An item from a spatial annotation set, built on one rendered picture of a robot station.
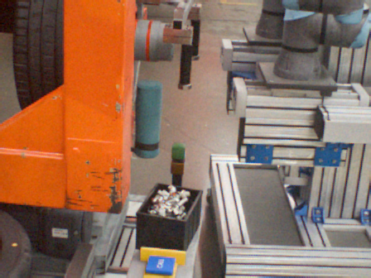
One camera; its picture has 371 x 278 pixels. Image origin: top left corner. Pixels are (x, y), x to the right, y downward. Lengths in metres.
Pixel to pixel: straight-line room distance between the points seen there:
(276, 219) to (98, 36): 1.17
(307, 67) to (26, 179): 0.92
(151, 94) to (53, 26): 0.40
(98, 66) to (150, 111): 0.57
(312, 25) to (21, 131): 0.93
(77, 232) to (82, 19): 0.76
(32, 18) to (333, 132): 0.98
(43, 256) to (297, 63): 1.02
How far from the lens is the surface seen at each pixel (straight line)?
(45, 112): 2.02
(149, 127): 2.47
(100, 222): 2.64
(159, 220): 1.98
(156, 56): 2.50
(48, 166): 2.06
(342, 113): 2.34
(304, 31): 2.32
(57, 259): 2.43
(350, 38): 2.32
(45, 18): 2.28
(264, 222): 2.74
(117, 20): 1.88
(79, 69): 1.93
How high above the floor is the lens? 1.52
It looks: 22 degrees down
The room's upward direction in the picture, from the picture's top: 4 degrees clockwise
